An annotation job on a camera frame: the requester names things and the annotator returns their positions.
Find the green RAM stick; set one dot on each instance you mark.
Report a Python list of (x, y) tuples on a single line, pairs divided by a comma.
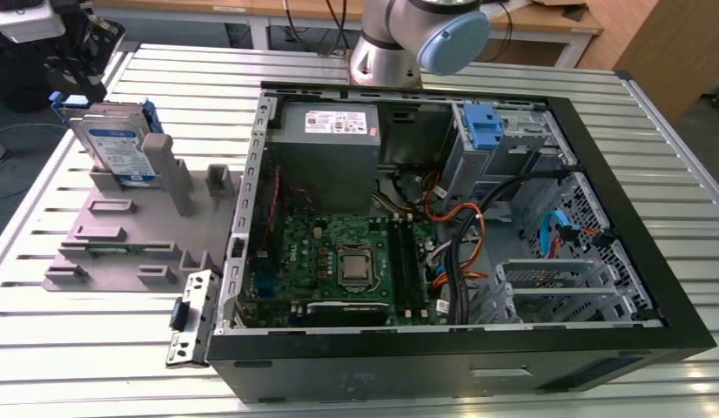
[(127, 249)]

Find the black RAM slot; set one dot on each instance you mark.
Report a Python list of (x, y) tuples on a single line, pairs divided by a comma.
[(415, 261), (398, 261)]

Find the grey parts rack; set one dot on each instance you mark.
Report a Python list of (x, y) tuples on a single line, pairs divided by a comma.
[(133, 217)]

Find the silver drive cage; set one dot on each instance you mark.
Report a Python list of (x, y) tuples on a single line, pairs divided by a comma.
[(481, 170)]

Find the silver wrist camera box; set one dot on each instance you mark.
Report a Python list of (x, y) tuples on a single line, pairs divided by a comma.
[(28, 22)]

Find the black graphics card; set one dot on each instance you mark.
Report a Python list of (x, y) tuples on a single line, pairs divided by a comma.
[(347, 311)]

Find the blue drive cage latch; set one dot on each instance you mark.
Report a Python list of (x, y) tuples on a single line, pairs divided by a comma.
[(481, 126)]

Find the green motherboard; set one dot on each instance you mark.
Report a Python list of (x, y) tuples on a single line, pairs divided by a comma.
[(313, 261)]

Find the hard disk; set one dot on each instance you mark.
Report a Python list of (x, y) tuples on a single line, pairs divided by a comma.
[(118, 148)]

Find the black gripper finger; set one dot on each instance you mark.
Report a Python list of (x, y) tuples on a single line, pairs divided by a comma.
[(93, 85)]

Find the CPU socket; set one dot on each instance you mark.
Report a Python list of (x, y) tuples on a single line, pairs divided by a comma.
[(357, 286)]

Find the black waste bin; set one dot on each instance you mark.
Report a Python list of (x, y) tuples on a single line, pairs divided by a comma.
[(16, 91)]

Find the silver expansion slot bracket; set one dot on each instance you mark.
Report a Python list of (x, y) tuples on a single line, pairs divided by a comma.
[(197, 305)]

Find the brown wooden cabinet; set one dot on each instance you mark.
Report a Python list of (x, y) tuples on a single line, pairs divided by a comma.
[(673, 43)]

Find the black PC case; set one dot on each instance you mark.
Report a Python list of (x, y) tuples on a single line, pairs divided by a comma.
[(394, 370)]

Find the silver CPU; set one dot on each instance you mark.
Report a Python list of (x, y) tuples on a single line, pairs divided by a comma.
[(357, 266)]

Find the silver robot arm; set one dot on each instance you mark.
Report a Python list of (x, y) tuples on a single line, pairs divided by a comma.
[(382, 56)]

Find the wooden desk white frame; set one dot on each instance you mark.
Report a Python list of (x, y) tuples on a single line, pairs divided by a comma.
[(162, 5), (545, 25)]

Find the grey power supply unit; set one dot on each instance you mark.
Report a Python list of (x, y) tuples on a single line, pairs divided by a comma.
[(330, 174)]

